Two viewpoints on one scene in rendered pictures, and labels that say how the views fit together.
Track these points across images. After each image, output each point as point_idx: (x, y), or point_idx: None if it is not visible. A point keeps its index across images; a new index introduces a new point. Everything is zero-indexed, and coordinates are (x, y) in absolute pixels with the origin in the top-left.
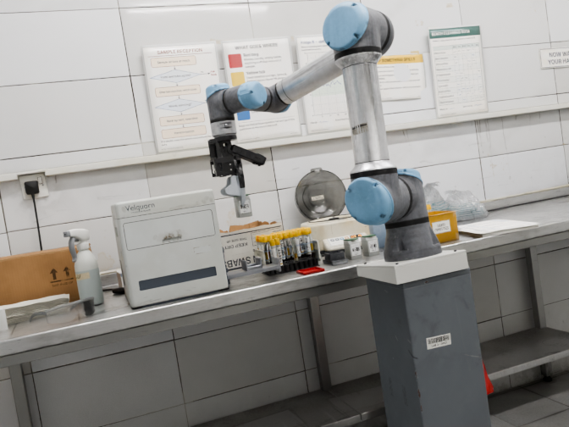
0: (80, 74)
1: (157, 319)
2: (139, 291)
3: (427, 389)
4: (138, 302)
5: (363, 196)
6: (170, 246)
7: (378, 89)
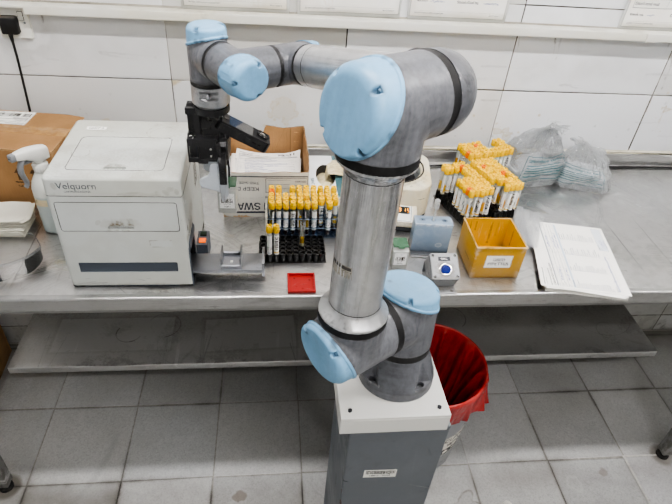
0: None
1: (96, 309)
2: (79, 272)
3: (351, 500)
4: (79, 281)
5: (318, 351)
6: (118, 235)
7: (390, 223)
